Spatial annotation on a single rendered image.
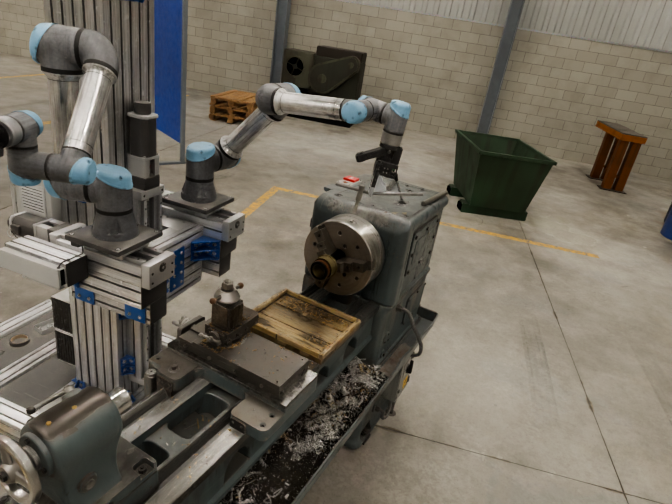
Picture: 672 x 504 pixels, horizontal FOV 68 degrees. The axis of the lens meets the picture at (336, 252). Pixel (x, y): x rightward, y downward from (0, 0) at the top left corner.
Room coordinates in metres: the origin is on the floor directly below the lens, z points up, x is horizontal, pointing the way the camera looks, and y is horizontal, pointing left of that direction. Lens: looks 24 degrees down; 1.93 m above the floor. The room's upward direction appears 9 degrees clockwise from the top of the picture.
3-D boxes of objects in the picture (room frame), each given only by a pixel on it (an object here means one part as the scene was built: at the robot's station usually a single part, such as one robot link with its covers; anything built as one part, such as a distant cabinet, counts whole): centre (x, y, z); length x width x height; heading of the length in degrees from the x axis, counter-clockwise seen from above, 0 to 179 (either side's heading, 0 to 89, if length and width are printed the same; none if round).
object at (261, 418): (1.23, 0.26, 0.90); 0.47 x 0.30 x 0.06; 65
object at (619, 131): (9.51, -4.78, 0.50); 1.61 x 0.44 x 1.00; 172
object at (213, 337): (1.33, 0.30, 0.99); 0.20 x 0.10 x 0.05; 155
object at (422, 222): (2.21, -0.18, 1.06); 0.59 x 0.48 x 0.39; 155
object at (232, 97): (9.74, 2.26, 0.22); 1.25 x 0.86 x 0.44; 175
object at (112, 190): (1.54, 0.78, 1.33); 0.13 x 0.12 x 0.14; 95
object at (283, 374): (1.28, 0.25, 0.95); 0.43 x 0.17 x 0.05; 65
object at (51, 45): (1.53, 0.90, 1.54); 0.15 x 0.12 x 0.55; 95
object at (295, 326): (1.60, 0.09, 0.89); 0.36 x 0.30 x 0.04; 65
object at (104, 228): (1.54, 0.77, 1.21); 0.15 x 0.15 x 0.10
